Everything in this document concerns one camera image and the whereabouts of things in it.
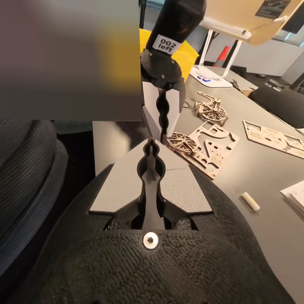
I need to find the folded paper booklet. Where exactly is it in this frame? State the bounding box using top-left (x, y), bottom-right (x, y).
top-left (280, 180), bottom-right (304, 216)

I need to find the small dark wooden model part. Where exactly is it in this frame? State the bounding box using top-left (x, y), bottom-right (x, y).
top-left (148, 138), bottom-right (158, 181)

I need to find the black flat case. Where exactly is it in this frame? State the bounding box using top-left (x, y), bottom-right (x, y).
top-left (248, 84), bottom-right (304, 129)

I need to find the wooden bicycle model assembly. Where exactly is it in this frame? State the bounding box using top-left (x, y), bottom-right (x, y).
top-left (193, 91), bottom-right (229, 126)

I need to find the long wooden part sheet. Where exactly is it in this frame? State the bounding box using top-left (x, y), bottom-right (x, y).
top-left (243, 120), bottom-right (304, 159)

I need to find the wooden part sheet with holes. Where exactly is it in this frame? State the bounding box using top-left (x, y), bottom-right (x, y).
top-left (176, 120), bottom-right (240, 180)

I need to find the person's ribbed sweater torso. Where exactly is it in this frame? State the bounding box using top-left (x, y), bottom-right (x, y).
top-left (0, 120), bottom-right (69, 278)

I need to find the cardboard display board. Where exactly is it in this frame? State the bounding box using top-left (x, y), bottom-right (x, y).
top-left (201, 0), bottom-right (300, 46)

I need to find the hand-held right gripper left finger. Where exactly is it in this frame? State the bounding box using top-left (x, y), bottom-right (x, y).
top-left (90, 138), bottom-right (152, 213)

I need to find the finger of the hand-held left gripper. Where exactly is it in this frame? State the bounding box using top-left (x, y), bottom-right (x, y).
top-left (142, 81), bottom-right (165, 140)
top-left (163, 88), bottom-right (180, 141)

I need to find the white wax stick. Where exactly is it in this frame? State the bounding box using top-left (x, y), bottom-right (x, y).
top-left (241, 192), bottom-right (260, 211)

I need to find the wooden spoked wheel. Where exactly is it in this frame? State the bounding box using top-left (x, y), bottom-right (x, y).
top-left (166, 132), bottom-right (202, 158)

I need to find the orange traffic cone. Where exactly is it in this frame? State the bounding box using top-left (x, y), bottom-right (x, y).
top-left (213, 46), bottom-right (230, 68)

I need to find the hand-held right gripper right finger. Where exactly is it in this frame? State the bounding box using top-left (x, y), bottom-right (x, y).
top-left (154, 140), bottom-right (213, 213)

